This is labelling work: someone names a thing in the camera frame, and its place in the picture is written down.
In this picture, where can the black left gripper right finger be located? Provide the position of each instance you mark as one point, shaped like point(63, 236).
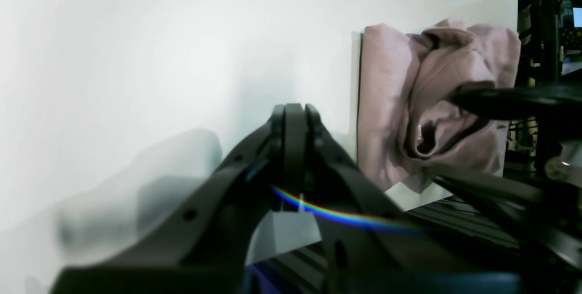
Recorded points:
point(372, 247)

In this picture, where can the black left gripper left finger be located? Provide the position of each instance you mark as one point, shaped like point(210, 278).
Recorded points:
point(201, 247)

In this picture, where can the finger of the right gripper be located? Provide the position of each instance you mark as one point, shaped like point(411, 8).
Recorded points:
point(553, 101)

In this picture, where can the mauve T-shirt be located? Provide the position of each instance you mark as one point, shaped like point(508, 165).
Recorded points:
point(406, 120)

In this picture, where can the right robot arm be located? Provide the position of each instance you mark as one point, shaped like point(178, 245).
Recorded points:
point(539, 215)

